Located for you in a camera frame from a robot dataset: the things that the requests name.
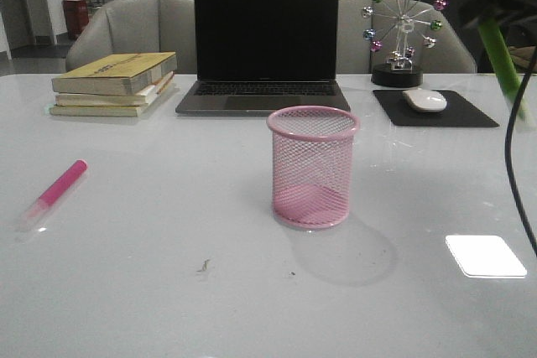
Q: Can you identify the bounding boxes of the green marker pen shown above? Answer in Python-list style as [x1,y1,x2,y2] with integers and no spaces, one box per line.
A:
[477,18,521,106]

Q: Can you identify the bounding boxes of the pink marker pen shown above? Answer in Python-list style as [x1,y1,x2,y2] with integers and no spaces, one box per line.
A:
[14,159,88,232]

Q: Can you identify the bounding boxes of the pink mesh pen holder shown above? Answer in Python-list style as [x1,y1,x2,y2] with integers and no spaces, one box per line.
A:
[267,106,359,230]

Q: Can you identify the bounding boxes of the ferris wheel desk toy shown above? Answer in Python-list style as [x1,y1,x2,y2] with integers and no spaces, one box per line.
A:
[361,0,448,88]

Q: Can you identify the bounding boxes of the grey right armchair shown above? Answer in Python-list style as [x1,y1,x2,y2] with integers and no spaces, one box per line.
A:
[336,0,477,74]

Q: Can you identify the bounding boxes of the grey armchair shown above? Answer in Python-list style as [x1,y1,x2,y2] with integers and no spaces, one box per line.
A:
[336,0,477,74]
[65,0,197,74]

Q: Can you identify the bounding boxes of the black mouse pad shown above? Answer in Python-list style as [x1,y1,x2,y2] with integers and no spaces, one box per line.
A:
[373,89,498,128]

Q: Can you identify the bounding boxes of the white computer mouse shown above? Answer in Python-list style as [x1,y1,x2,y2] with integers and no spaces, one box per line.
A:
[402,88,447,112]

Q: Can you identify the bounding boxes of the grey open laptop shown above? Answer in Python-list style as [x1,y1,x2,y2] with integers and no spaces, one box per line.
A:
[175,0,350,115]

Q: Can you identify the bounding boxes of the grey left armchair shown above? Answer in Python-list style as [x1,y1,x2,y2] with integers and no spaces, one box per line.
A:
[65,0,197,74]

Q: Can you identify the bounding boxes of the white middle book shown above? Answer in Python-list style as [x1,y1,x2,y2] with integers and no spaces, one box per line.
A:
[55,72,175,106]

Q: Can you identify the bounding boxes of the yellow top book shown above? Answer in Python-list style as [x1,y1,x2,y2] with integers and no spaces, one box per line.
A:
[52,52,177,96]

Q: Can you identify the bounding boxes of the bottom book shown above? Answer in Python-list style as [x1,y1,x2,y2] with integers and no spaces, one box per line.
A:
[49,83,180,118]

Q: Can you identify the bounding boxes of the red trash bin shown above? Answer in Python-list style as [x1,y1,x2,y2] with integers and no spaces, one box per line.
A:
[62,0,89,40]

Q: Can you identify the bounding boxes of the black cable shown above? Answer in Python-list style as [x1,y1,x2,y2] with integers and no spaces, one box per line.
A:
[504,45,537,258]

